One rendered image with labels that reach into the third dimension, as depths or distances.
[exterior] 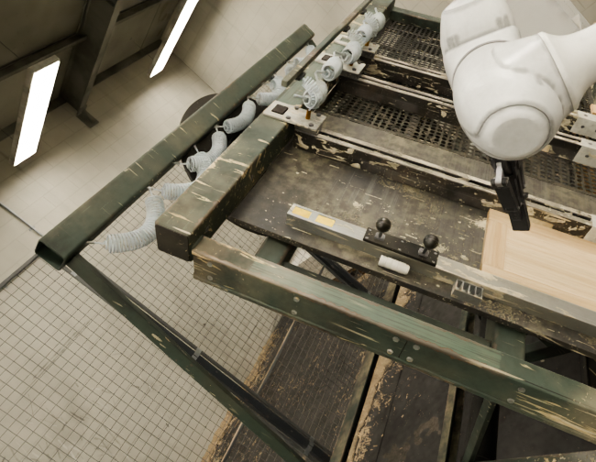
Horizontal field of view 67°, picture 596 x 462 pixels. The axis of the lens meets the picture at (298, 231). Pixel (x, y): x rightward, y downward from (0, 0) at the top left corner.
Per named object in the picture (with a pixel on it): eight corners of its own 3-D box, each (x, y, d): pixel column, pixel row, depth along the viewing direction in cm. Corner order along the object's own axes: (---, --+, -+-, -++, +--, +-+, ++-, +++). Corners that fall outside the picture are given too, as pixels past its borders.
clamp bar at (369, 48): (601, 143, 184) (638, 88, 168) (329, 63, 207) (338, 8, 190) (599, 131, 191) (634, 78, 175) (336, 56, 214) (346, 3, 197)
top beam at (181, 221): (191, 264, 113) (189, 236, 106) (156, 250, 115) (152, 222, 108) (391, 15, 267) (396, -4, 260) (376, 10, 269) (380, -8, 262)
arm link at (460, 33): (451, 92, 78) (461, 129, 68) (425, 2, 69) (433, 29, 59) (519, 67, 73) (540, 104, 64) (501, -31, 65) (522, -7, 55)
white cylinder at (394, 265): (376, 267, 120) (405, 278, 119) (379, 259, 118) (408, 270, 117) (379, 259, 122) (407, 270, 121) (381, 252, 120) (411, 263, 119)
